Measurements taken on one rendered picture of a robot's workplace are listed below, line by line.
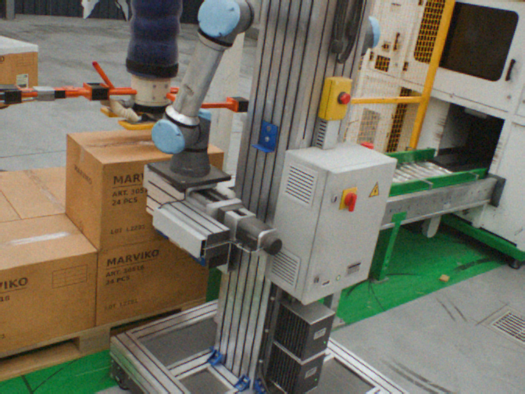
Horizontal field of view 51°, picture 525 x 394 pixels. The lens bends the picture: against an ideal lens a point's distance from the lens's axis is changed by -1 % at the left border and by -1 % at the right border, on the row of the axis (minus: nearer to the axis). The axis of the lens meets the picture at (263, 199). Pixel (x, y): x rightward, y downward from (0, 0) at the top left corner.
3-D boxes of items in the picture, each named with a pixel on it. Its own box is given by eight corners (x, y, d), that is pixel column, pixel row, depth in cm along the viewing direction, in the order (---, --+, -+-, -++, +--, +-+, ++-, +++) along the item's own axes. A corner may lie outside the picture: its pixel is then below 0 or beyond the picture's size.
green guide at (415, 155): (423, 154, 456) (426, 144, 452) (433, 159, 448) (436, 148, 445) (273, 173, 358) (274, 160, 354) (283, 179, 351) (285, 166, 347)
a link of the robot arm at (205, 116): (214, 144, 204) (219, 107, 199) (197, 152, 192) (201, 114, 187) (185, 136, 207) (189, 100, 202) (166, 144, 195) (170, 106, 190)
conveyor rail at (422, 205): (483, 200, 418) (491, 177, 411) (490, 202, 415) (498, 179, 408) (234, 259, 277) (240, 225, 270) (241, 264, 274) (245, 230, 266)
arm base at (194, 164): (218, 173, 204) (221, 148, 201) (184, 179, 194) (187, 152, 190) (194, 159, 214) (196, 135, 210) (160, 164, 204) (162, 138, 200)
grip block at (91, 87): (101, 94, 238) (101, 81, 236) (110, 101, 231) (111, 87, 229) (81, 95, 233) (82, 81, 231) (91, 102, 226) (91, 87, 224)
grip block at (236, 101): (240, 107, 253) (241, 96, 251) (251, 112, 247) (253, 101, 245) (225, 107, 248) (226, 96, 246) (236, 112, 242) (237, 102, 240)
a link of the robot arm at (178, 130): (193, 153, 194) (258, 6, 170) (172, 163, 181) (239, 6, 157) (166, 135, 196) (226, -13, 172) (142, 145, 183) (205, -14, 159)
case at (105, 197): (174, 197, 302) (181, 126, 287) (215, 228, 275) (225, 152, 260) (65, 213, 265) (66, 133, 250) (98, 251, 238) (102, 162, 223)
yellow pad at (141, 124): (186, 119, 258) (187, 109, 256) (197, 126, 251) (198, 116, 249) (117, 123, 238) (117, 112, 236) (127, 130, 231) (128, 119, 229)
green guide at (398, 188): (480, 177, 418) (483, 166, 415) (492, 183, 411) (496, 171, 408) (330, 206, 321) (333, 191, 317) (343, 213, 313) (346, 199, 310)
